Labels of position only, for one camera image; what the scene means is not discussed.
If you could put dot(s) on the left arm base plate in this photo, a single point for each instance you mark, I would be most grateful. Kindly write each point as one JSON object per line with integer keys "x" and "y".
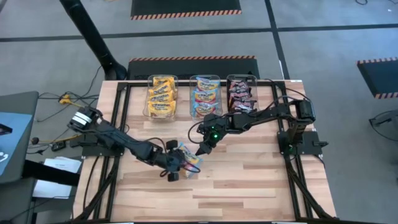
{"x": 90, "y": 152}

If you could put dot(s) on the clear plastic bin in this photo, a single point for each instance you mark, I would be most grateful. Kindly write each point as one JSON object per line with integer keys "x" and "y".
{"x": 254, "y": 81}
{"x": 220, "y": 93}
{"x": 145, "y": 109}

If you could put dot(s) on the small black round object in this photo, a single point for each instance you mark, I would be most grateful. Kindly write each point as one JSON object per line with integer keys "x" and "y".
{"x": 35, "y": 140}

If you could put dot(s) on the black camera pole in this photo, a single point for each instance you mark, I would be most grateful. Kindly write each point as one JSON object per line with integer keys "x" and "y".
{"x": 90, "y": 34}

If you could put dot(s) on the black power adapter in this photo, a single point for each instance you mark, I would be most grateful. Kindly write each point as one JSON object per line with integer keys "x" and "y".
{"x": 58, "y": 146}

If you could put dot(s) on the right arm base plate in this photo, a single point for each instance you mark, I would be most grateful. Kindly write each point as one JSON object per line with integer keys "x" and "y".
{"x": 311, "y": 146}

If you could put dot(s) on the black aluminium table frame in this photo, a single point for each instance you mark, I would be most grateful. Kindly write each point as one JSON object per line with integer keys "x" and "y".
{"x": 183, "y": 83}

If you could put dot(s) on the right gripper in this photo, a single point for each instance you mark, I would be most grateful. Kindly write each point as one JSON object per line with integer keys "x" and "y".
{"x": 214, "y": 126}

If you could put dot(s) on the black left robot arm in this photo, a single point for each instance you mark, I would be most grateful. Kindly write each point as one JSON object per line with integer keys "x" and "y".
{"x": 124, "y": 140}

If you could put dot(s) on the yellow power plug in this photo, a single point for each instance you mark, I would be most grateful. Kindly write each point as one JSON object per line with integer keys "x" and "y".
{"x": 66, "y": 100}

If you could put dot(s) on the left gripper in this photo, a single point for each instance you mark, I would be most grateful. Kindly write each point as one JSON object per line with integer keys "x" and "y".
{"x": 168, "y": 160}

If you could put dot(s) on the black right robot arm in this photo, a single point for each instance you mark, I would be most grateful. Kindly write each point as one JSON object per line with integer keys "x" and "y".
{"x": 264, "y": 116}

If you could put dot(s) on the white paper sheets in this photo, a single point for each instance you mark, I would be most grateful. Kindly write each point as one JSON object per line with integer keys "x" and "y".
{"x": 49, "y": 189}

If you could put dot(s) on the black hazard-striped floor mat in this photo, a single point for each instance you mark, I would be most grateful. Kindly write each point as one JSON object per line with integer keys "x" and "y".
{"x": 382, "y": 77}
{"x": 192, "y": 68}
{"x": 186, "y": 6}

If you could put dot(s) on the black desk beam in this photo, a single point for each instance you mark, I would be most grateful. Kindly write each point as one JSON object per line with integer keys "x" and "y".
{"x": 49, "y": 174}

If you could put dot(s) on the grey side desk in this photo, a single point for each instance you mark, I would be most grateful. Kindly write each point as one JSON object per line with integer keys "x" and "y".
{"x": 18, "y": 102}

